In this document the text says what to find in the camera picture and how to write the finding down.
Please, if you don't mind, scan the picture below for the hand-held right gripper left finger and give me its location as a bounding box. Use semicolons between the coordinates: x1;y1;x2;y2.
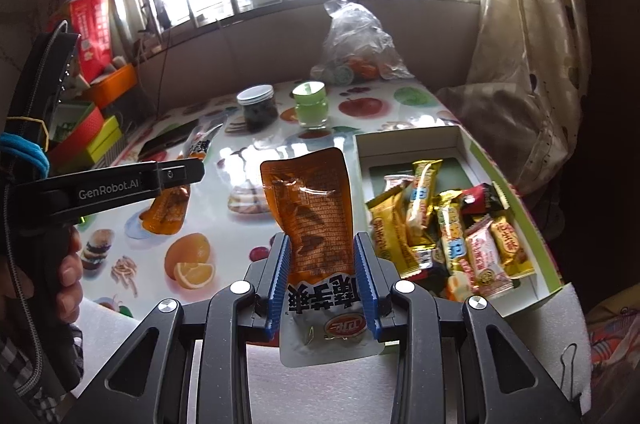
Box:
65;231;293;424

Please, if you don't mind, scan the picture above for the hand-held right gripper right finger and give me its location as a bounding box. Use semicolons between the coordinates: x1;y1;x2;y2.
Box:
354;231;586;424

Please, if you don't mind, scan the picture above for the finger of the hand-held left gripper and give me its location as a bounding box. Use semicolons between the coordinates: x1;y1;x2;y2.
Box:
150;157;206;197

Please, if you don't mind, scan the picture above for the orange snack pouch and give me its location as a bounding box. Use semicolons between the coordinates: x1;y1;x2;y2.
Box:
260;147;388;370
139;124;223;235

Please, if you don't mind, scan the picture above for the gold peanut candy packet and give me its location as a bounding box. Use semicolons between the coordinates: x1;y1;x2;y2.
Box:
365;191;426;279
489;216;536;279

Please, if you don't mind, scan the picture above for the green cardboard box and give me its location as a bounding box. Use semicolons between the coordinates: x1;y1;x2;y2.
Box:
352;125;566;319

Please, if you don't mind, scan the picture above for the person's left forearm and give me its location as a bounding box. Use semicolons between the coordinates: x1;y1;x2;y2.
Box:
0;324;86;424

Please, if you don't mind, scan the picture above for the person's left hand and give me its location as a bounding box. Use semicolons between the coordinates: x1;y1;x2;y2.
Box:
56;226;85;322

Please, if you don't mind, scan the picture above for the black phone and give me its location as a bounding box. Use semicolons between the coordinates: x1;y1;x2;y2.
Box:
139;120;201;157

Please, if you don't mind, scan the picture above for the black and white striped box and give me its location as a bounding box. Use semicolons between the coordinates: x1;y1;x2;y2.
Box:
100;136;132;165

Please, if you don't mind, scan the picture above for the yellow-green box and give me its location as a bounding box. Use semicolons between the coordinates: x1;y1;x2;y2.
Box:
85;116;123;162

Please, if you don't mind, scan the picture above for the red box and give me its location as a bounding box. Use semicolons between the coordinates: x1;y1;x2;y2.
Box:
47;104;106;169

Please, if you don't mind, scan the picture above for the printed food tablecloth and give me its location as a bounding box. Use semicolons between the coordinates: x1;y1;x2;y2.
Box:
80;78;461;355

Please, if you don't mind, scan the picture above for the blue elastic band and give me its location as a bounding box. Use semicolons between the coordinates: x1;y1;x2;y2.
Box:
0;133;51;179

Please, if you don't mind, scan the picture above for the glass jar with dark contents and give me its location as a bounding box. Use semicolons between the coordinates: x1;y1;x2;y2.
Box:
236;84;278;133

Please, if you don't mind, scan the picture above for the orange box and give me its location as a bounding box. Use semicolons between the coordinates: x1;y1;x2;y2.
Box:
82;64;138;107

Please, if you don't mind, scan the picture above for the white foam sheet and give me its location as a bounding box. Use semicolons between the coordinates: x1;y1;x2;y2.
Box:
75;281;593;424

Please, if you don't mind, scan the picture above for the green jar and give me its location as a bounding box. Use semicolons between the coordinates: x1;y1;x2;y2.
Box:
291;81;328;129

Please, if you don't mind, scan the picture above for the red paper bag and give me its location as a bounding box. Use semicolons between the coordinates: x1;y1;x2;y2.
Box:
67;0;113;79

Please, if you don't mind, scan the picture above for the clear plastic bag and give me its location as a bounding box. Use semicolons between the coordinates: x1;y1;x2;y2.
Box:
310;0;416;84

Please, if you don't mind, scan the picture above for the colourful patterned cloth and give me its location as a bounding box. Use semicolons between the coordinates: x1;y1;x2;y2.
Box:
585;294;640;405

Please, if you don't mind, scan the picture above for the cream patterned curtain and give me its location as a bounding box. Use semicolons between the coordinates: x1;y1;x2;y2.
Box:
435;0;591;199

